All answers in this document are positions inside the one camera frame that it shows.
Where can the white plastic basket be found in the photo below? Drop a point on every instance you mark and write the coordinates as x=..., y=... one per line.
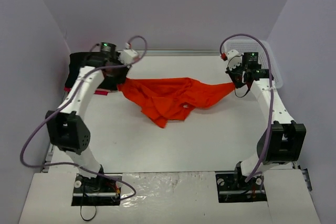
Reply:
x=249, y=45

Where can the orange t shirt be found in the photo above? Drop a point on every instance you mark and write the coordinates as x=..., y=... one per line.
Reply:
x=163, y=100

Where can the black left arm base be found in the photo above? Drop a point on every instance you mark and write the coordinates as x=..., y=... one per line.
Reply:
x=97, y=191

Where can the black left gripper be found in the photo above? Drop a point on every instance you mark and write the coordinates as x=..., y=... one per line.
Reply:
x=115, y=77

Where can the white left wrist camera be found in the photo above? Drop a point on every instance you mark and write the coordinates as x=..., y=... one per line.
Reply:
x=128, y=56

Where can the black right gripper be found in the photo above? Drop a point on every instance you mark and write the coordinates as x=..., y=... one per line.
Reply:
x=238, y=78

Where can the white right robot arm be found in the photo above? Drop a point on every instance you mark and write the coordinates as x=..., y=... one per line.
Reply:
x=282, y=141

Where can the black folded t shirt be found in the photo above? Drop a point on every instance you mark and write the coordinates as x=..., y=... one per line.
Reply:
x=93, y=59

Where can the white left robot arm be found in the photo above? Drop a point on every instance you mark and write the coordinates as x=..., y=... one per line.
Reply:
x=88, y=72

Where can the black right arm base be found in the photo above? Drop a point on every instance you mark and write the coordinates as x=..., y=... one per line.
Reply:
x=230, y=191

